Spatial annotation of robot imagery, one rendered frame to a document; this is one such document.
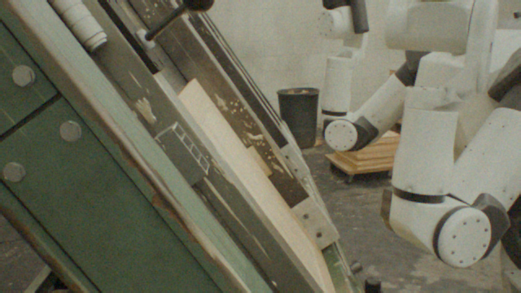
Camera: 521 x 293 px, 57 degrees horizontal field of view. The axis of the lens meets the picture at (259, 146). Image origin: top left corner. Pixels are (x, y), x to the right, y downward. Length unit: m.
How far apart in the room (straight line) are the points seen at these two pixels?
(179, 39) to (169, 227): 0.68
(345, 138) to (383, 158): 3.19
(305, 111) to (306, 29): 1.50
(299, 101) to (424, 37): 4.78
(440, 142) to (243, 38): 5.77
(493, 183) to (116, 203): 0.49
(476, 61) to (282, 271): 0.35
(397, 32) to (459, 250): 0.28
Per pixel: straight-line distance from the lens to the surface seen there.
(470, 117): 0.87
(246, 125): 1.02
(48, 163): 0.37
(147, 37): 0.60
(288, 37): 6.46
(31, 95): 0.37
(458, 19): 0.60
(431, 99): 0.60
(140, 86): 0.59
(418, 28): 0.61
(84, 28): 0.57
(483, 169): 0.69
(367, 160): 4.28
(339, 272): 1.03
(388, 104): 1.16
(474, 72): 0.60
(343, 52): 1.23
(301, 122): 5.43
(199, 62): 1.01
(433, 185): 0.62
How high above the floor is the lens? 1.40
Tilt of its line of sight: 14 degrees down
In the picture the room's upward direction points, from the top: 3 degrees counter-clockwise
